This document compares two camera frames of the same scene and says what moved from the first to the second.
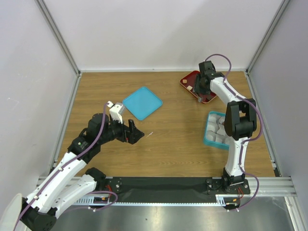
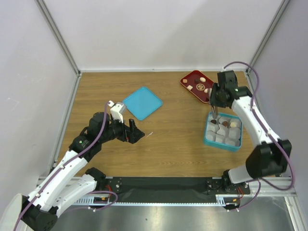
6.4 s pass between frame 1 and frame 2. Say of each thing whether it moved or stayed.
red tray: stayed
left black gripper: stayed
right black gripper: moved
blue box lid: stayed
